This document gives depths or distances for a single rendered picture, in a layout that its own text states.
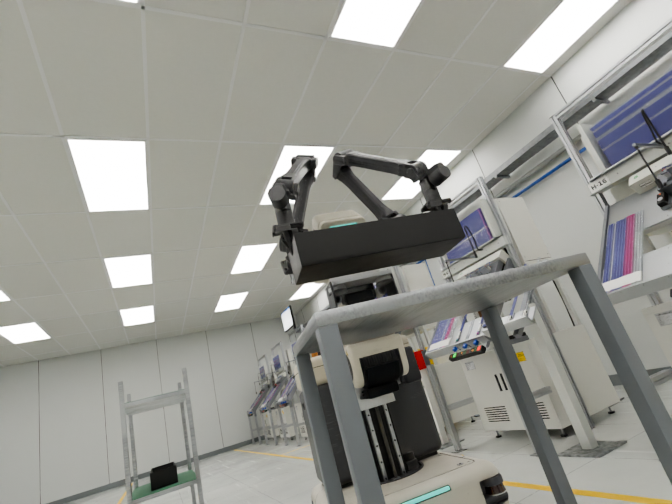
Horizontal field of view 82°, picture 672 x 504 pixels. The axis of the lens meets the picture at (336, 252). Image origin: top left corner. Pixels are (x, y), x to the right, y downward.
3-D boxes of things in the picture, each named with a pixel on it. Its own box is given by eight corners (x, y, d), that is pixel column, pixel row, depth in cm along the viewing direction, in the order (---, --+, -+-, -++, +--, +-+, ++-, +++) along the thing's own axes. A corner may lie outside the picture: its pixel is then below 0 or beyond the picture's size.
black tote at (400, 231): (443, 256, 147) (433, 230, 151) (466, 236, 131) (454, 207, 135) (295, 285, 131) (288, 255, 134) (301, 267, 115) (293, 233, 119)
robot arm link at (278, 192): (300, 186, 137) (276, 185, 137) (294, 168, 126) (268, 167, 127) (295, 217, 133) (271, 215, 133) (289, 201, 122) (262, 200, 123)
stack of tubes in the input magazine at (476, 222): (492, 238, 296) (478, 208, 305) (450, 264, 339) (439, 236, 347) (503, 237, 301) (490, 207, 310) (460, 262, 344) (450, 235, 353)
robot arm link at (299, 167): (318, 167, 171) (294, 166, 172) (318, 154, 169) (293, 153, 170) (299, 198, 133) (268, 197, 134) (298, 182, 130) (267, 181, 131)
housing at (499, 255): (513, 267, 290) (498, 256, 289) (469, 289, 331) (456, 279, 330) (515, 259, 294) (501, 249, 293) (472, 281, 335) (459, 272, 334)
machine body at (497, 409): (567, 439, 242) (525, 341, 262) (488, 439, 300) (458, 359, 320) (625, 410, 271) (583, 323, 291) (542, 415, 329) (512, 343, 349)
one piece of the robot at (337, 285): (331, 330, 157) (318, 280, 164) (393, 315, 164) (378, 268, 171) (339, 321, 142) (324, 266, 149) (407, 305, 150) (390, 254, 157)
